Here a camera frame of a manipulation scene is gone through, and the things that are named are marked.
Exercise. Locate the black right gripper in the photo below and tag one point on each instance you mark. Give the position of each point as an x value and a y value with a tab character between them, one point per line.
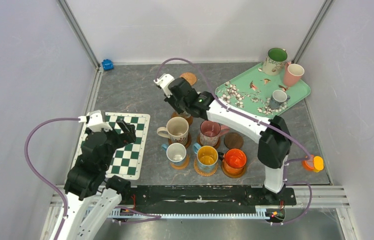
178	100

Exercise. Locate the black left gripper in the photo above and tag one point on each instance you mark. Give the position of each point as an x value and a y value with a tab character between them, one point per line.
128	136

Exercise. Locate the brown wooden saucer coaster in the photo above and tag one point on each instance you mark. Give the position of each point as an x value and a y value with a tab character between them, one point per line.
186	116
188	141
215	146

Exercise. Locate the light cork coaster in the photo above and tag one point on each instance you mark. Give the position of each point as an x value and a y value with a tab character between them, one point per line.
189	77

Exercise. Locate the white floral mug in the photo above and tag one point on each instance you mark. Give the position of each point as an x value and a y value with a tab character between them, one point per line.
177	129

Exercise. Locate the pink patterned mug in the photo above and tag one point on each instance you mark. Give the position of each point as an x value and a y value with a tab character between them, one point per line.
210	133

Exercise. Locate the blue patterned mug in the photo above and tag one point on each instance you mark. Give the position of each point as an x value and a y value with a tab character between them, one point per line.
175	152

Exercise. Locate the yellow inside mug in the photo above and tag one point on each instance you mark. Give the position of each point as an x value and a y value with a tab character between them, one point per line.
206	155

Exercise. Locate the dark walnut wooden coaster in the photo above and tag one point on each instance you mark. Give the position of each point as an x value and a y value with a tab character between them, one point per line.
233	140

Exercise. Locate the light orange wooden coaster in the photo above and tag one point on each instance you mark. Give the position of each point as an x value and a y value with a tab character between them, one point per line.
180	165

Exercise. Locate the woven rattan coaster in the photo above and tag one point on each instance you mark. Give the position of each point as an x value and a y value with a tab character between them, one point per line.
202	173

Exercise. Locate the orange mug black handle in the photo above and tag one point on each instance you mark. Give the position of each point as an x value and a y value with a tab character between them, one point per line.
234	160

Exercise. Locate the brown ridged wooden coaster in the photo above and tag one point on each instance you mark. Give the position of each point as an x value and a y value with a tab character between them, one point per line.
233	176

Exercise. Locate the green inside mug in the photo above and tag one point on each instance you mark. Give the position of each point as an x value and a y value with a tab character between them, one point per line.
274	61

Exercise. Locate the pink white mug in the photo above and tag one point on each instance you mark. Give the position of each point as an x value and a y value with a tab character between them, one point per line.
293	73

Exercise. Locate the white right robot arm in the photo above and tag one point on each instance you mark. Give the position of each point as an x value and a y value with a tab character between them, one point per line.
270	134

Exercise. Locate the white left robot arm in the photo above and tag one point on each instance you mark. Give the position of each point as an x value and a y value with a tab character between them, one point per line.
97	195

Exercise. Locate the green white chessboard mat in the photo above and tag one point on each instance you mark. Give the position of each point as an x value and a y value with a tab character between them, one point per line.
126	161

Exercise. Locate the blue toy block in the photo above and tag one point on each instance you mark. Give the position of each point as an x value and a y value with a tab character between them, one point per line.
107	65

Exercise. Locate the mint green floral tray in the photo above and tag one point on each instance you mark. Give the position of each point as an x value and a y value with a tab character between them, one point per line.
251	91

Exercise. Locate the small white blue mug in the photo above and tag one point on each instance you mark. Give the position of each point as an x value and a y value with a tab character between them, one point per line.
277	98

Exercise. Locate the orange yellow small container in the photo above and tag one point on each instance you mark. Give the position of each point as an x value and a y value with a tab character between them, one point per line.
314	164

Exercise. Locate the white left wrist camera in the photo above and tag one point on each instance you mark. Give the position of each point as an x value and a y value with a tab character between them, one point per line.
95	122

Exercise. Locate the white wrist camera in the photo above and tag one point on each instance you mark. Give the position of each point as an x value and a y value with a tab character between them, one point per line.
163	83
95	122

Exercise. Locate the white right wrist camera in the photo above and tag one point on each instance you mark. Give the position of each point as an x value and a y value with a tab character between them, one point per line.
163	83

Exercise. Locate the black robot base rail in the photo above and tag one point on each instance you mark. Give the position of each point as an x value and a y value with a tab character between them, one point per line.
204	199

